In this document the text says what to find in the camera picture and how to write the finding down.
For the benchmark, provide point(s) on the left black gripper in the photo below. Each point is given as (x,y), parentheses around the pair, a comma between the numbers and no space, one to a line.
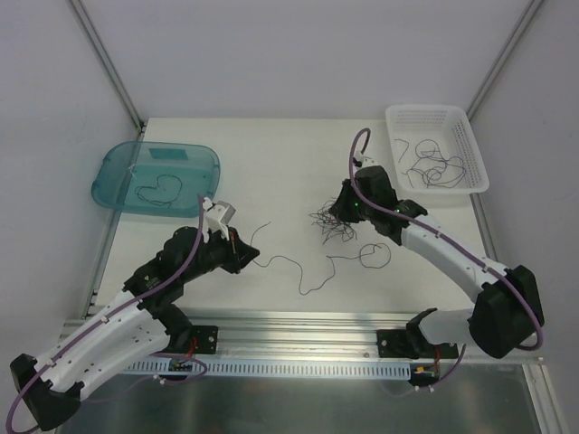
(233,254)

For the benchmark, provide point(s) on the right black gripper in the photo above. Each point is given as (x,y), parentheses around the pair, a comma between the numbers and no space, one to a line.
(348,207)

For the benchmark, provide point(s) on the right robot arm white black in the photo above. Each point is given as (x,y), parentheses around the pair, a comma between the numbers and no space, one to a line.
(506,312)

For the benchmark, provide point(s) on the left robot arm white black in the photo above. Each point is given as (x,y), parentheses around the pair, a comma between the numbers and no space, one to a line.
(142,319)

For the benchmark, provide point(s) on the white perforated plastic basket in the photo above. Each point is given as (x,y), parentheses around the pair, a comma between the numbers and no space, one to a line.
(436,155)

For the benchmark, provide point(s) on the teal translucent plastic bin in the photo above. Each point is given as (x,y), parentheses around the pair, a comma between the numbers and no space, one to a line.
(156,178)

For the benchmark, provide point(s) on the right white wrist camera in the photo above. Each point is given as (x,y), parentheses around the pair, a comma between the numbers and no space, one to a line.
(361,161)

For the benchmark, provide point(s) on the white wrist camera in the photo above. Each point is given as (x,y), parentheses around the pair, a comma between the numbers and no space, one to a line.
(361,161)
(217,217)

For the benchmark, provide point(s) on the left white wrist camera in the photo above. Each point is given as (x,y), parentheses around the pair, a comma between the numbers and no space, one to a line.
(217,217)

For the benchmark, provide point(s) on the aluminium mounting rail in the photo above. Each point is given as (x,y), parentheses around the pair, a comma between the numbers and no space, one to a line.
(270,335)

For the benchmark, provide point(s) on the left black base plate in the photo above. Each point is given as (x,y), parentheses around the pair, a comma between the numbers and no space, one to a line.
(202,339)

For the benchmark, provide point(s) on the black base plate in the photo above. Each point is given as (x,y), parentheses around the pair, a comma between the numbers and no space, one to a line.
(402,343)
(202,339)

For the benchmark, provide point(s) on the white slotted cable duct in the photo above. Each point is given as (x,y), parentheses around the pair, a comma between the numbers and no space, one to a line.
(277,368)

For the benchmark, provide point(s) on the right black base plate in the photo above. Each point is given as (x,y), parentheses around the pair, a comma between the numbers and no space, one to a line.
(402,343)

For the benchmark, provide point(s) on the right aluminium frame post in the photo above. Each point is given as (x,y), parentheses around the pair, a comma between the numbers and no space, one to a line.
(522,25)

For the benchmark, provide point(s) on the aluminium frame post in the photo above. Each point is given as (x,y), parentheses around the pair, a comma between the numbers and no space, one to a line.
(522,25)
(92,35)

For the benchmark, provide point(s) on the left aluminium frame post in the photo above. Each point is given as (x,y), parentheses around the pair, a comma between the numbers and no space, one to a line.
(92,35)

